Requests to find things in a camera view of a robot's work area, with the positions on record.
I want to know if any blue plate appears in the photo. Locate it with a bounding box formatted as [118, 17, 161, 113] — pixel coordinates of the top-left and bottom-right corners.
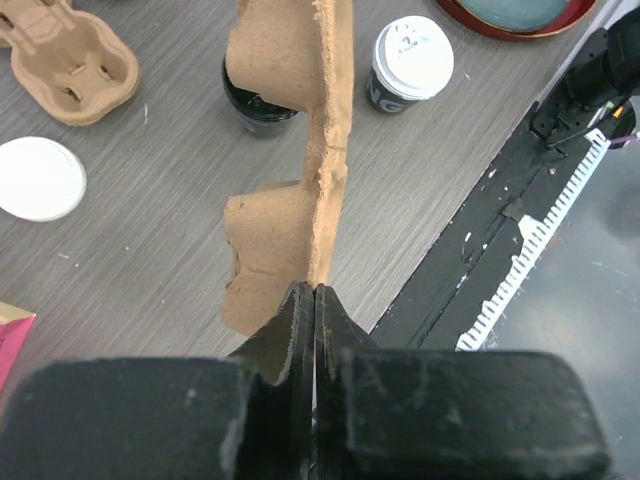
[457, 0, 569, 33]

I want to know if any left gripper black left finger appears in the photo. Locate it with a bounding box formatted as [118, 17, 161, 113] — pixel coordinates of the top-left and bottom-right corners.
[1, 283, 314, 479]

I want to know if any cardboard cup carrier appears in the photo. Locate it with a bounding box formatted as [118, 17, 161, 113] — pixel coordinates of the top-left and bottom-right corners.
[1, 1, 140, 126]
[219, 0, 356, 339]

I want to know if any white cup lid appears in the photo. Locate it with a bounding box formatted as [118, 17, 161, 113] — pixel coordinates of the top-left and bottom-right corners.
[1, 136, 87, 223]
[372, 15, 455, 101]

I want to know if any red round tray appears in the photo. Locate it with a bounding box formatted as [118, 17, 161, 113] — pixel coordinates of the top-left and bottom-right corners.
[438, 0, 596, 42]

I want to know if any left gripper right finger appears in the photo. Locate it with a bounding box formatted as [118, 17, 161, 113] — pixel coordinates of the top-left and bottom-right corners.
[314, 286, 612, 479]

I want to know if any black coffee cup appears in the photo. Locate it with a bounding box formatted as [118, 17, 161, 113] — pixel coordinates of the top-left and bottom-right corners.
[221, 59, 298, 139]
[365, 69, 419, 115]

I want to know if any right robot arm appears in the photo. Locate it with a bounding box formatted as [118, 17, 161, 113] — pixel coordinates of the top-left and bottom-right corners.
[530, 8, 639, 149]

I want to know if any pink paper gift bag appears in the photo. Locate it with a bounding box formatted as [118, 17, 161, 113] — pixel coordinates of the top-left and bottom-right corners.
[0, 302, 36, 389]

